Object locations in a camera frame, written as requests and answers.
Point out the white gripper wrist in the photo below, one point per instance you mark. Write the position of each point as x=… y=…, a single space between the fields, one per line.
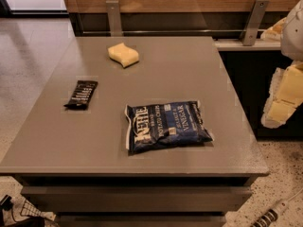
x=294 y=32

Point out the yellow sponge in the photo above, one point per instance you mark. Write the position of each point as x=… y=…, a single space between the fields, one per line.
x=123 y=54

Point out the blue Kettle chips bag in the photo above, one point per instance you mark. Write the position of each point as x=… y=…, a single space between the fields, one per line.
x=161 y=126

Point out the white power strip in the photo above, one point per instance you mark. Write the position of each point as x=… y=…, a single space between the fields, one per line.
x=275 y=211

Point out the black snack bar wrapper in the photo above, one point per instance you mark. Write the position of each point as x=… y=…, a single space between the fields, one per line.
x=81 y=95

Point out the grey drawer cabinet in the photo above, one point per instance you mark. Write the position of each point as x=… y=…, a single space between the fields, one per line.
x=75 y=162

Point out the right metal bracket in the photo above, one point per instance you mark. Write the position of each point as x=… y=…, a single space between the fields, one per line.
x=250 y=32

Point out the metal bracket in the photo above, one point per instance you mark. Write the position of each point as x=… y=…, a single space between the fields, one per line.
x=114 y=18
x=250 y=32

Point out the left metal bracket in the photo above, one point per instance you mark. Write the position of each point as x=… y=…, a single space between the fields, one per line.
x=114 y=18

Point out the black wire basket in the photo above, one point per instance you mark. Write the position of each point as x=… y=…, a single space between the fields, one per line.
x=18 y=212

